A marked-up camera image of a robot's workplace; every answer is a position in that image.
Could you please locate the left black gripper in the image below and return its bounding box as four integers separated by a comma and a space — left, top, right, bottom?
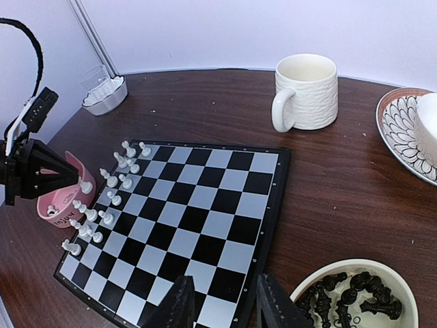
1, 139, 79, 205

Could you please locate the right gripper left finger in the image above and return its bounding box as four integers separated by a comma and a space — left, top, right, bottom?
143, 275, 195, 328

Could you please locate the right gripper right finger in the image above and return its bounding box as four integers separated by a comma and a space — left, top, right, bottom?
256, 273, 313, 328

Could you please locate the white queen piece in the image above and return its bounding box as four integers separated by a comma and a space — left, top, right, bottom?
72, 200, 98, 221

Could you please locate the white knight piece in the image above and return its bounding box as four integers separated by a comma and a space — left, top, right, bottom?
113, 152, 128, 169

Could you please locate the white pawn five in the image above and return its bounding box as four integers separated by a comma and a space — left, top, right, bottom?
98, 210, 114, 226

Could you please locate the white pawn six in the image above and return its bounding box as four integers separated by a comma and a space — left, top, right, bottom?
91, 232, 103, 243

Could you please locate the white rook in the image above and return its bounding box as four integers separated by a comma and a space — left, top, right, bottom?
122, 140, 137, 158

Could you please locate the black chess pieces pile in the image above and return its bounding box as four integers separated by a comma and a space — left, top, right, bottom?
295, 271, 403, 327

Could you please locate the black white chess board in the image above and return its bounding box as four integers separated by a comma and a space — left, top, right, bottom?
54, 140, 290, 327

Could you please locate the pink bowl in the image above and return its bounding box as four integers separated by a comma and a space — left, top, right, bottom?
36, 151, 97, 228

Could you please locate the white pawn four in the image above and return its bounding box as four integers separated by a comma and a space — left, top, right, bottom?
107, 191, 122, 206

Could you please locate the white pawn three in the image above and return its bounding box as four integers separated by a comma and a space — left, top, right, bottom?
118, 174, 133, 189

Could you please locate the white pawn two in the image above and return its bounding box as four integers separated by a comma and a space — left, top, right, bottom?
126, 159, 140, 174

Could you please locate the white pawn one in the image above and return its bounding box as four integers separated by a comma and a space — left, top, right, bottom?
139, 141, 152, 157

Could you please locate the clear glass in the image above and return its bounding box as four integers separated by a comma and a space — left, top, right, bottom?
80, 65, 113, 94

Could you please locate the cream bowl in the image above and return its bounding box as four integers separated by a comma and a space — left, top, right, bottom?
290, 259, 419, 327

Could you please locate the cream ribbed mug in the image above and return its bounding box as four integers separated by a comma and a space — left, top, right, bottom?
271, 53, 338, 133

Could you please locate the patterned saucer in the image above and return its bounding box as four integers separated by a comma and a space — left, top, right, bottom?
376, 87, 436, 185

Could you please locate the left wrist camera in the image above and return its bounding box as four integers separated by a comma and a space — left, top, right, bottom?
5, 87, 59, 156

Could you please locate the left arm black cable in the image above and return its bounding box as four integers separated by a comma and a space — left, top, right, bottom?
0, 17, 45, 103

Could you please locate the left aluminium frame post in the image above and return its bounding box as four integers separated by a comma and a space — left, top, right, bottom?
68, 0, 119, 78

